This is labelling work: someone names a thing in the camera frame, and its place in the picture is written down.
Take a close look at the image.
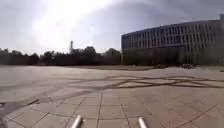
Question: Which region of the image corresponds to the vehicle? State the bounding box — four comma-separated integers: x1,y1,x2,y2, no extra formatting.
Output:
181,63,194,70

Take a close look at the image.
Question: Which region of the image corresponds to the large curved grey building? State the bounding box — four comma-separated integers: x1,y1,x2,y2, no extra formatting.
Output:
120,13,224,66

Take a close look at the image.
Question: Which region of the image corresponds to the pale tower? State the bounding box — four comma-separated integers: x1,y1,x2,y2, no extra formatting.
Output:
69,40,74,54

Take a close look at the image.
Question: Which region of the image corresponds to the row of dark trees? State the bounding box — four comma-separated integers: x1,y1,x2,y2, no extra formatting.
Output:
0,46,123,67

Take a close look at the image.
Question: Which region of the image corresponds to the robot's own part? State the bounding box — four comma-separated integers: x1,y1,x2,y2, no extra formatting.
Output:
137,116,149,128
71,115,84,128

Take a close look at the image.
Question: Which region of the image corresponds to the grey paved plaza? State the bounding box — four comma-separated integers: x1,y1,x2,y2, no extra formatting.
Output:
0,65,224,128

